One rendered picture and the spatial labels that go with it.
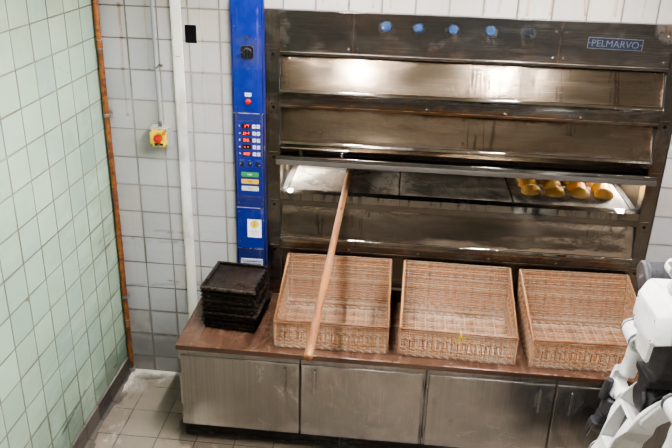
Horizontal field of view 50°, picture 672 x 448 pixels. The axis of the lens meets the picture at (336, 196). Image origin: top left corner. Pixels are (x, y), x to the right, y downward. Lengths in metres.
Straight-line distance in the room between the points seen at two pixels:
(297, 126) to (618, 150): 1.55
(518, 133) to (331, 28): 1.03
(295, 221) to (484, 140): 1.05
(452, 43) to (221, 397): 2.05
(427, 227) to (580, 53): 1.12
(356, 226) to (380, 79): 0.78
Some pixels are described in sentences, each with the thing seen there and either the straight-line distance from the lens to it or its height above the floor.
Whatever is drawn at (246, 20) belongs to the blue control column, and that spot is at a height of 2.05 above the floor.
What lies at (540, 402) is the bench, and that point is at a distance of 3.64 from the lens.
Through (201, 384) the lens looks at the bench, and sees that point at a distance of 3.72.
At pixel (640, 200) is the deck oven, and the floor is 1.24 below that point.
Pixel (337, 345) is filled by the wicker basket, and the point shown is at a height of 0.61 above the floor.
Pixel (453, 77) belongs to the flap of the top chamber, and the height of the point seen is 1.82.
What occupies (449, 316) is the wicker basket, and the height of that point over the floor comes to 0.59.
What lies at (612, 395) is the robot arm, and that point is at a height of 0.78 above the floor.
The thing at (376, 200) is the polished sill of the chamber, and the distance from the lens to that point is 3.67.
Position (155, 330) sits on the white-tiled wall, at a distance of 4.30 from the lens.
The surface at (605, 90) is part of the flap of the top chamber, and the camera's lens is 3.60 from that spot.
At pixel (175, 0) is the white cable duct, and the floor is 2.12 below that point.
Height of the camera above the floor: 2.58
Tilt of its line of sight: 22 degrees down
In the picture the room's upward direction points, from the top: 2 degrees clockwise
